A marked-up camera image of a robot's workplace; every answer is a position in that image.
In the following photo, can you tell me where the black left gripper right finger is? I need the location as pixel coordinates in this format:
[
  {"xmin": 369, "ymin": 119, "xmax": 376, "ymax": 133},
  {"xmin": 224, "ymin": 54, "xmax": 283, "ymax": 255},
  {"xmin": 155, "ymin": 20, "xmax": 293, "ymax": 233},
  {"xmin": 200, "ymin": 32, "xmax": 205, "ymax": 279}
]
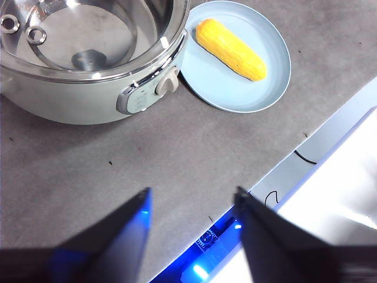
[{"xmin": 234, "ymin": 185, "xmax": 377, "ymax": 283}]

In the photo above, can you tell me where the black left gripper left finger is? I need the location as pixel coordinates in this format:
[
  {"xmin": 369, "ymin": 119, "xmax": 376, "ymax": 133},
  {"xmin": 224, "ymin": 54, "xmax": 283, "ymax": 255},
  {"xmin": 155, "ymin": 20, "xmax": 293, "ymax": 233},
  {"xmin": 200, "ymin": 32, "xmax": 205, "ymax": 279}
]
[{"xmin": 0, "ymin": 187, "xmax": 154, "ymax": 283}]

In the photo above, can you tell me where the yellow corn cob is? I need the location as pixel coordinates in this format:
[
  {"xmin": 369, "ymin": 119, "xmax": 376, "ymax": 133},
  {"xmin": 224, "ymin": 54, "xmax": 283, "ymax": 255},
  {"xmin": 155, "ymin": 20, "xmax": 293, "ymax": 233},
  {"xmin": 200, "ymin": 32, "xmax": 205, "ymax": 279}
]
[{"xmin": 195, "ymin": 18, "xmax": 268, "ymax": 83}]

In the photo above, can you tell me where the pale green electric steamer pot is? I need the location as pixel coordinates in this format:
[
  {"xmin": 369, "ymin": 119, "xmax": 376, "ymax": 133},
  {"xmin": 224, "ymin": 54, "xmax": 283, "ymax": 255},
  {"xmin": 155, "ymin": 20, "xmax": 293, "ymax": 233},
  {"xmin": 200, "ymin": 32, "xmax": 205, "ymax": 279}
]
[{"xmin": 0, "ymin": 0, "xmax": 189, "ymax": 125}]

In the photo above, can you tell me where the blue round plate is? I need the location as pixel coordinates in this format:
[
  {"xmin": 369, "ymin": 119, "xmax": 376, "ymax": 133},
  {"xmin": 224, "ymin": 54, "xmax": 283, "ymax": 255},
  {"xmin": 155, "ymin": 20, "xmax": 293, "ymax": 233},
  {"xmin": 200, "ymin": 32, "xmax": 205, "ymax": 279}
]
[{"xmin": 178, "ymin": 0, "xmax": 292, "ymax": 113}]

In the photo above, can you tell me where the blue-lit electronic device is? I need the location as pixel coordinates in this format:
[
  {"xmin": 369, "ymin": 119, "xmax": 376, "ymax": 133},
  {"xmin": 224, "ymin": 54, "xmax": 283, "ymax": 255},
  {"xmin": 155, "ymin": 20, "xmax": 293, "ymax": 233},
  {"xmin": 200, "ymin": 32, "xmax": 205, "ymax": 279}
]
[{"xmin": 151, "ymin": 213, "xmax": 245, "ymax": 283}]

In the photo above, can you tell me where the thin black cable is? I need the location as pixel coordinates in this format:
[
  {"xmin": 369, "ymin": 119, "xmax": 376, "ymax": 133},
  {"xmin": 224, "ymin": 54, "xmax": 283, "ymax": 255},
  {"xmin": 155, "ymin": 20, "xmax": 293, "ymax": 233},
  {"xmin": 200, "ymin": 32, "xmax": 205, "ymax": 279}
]
[
  {"xmin": 293, "ymin": 149, "xmax": 318, "ymax": 165},
  {"xmin": 264, "ymin": 190, "xmax": 280, "ymax": 209}
]

